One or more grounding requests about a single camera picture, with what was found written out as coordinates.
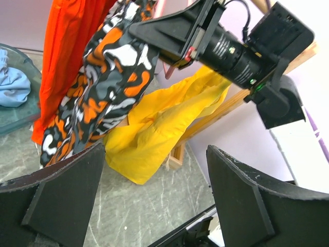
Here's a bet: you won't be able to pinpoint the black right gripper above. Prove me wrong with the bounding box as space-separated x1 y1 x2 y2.
129 1 315 129

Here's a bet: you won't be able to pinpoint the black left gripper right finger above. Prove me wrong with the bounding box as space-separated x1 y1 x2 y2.
206 145 328 246

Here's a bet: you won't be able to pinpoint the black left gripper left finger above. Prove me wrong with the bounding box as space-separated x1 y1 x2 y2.
1 143 105 246

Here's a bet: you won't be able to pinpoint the camouflage orange black shorts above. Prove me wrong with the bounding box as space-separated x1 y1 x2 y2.
40 1 159 167

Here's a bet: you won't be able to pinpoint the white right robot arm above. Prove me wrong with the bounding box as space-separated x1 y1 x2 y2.
129 1 328 190

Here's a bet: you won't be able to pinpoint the yellow shorts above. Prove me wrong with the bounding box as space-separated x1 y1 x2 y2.
103 66 231 185

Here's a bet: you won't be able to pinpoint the light blue shorts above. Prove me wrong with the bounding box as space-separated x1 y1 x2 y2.
1 49 31 108

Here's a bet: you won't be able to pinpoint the wooden clothes rack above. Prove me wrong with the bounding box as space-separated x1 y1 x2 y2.
168 1 315 169

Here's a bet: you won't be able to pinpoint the teal plastic tray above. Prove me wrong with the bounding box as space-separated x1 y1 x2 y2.
1 44 42 136

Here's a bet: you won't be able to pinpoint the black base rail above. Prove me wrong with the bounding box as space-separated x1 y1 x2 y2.
150 204 225 247

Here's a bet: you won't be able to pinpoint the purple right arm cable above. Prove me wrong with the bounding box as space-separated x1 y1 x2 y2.
304 108 329 165

